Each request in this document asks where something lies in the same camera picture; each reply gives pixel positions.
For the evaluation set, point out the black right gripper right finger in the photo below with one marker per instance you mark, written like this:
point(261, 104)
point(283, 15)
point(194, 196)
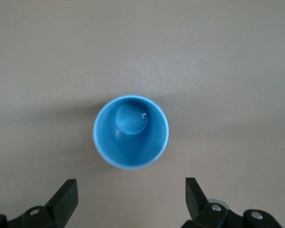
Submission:
point(199, 204)

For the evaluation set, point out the brown table cover mat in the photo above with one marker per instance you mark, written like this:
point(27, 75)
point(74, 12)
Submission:
point(142, 47)

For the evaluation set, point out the blue plastic cup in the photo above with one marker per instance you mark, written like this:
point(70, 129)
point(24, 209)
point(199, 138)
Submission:
point(130, 147)

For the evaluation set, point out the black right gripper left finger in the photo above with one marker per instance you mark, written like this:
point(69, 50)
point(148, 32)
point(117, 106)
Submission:
point(61, 204)

